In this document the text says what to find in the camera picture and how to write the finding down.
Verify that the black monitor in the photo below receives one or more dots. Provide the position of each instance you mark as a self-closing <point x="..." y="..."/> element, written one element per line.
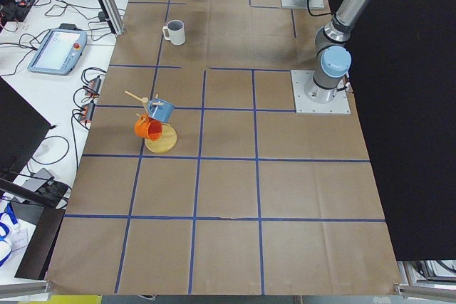
<point x="23" y="129"/>

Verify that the near teach pendant tablet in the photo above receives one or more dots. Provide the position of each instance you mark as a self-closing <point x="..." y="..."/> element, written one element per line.
<point x="59" y="52"/>

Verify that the orange ceramic mug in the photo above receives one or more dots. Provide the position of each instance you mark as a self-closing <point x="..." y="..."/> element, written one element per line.
<point x="148" y="128"/>

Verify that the wooden mug tree stand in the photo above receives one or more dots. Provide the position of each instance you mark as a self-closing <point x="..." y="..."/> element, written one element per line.
<point x="168" y="138"/>

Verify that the lower orange black connector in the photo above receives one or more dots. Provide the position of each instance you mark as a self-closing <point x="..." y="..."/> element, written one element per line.
<point x="86" y="114"/>

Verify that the blue ceramic mug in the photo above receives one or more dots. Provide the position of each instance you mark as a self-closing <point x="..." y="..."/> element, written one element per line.
<point x="159" y="109"/>

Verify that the white ceramic mug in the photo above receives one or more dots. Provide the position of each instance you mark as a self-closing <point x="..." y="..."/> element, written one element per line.
<point x="174" y="32"/>

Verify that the orange black connector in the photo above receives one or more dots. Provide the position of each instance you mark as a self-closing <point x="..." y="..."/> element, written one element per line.
<point x="92" y="89"/>
<point x="86" y="114"/>

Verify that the upper orange black connector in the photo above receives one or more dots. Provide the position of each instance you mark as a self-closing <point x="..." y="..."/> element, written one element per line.
<point x="92" y="89"/>

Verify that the black side panel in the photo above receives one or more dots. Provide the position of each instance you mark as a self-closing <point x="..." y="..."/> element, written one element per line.
<point x="403" y="77"/>

